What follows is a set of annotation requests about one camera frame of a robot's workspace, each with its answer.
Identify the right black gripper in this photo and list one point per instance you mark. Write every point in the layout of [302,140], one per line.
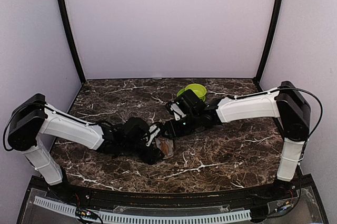
[172,130]

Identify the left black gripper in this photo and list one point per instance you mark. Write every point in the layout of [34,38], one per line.
[151,156]

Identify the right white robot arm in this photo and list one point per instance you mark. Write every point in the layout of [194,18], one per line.
[284,102]

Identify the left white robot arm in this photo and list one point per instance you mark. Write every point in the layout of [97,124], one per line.
[36,117]

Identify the green plate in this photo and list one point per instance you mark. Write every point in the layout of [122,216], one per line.
[181,91]

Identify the green bowl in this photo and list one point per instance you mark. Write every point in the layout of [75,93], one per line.
[198,89]

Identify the small circuit board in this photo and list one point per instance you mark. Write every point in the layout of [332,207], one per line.
[86,215]

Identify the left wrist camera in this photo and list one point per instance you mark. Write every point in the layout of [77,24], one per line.
[152,133]

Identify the white slotted cable duct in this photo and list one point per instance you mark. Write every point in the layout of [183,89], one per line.
[111,217]

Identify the black table front rail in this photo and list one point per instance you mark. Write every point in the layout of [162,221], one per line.
[255,197]

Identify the right black frame post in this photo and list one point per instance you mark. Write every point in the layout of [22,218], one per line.
[268,42]

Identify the black frame post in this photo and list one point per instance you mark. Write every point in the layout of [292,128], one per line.
[70,40]
[268,42]

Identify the left black frame post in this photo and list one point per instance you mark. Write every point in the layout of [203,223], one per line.
[70,40]

